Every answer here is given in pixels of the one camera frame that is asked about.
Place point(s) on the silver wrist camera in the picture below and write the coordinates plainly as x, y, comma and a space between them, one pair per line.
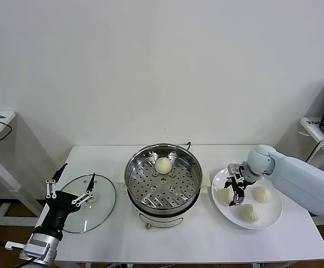
37, 247
235, 169

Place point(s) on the glass pot lid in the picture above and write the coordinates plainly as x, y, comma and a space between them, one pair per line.
100, 212

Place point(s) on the white label with black text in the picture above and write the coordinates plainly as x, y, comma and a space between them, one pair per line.
313, 122

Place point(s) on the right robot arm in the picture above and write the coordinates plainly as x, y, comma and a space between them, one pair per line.
304, 178

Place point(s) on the white steamed baozi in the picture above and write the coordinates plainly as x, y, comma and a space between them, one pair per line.
223, 196
163, 165
250, 213
262, 194

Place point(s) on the white side table with laptop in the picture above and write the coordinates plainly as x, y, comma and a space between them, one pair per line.
308, 129

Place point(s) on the white round plate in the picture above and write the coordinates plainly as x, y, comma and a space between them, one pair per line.
270, 213

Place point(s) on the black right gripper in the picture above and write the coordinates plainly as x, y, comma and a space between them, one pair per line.
239, 185

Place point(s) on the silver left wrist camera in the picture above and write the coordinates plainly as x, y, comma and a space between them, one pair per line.
37, 247

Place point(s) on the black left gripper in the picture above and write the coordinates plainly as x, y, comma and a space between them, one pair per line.
57, 206

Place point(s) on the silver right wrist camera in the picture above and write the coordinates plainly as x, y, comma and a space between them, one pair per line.
235, 169

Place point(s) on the steel perforated steamer basket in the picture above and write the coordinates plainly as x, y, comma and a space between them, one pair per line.
164, 190

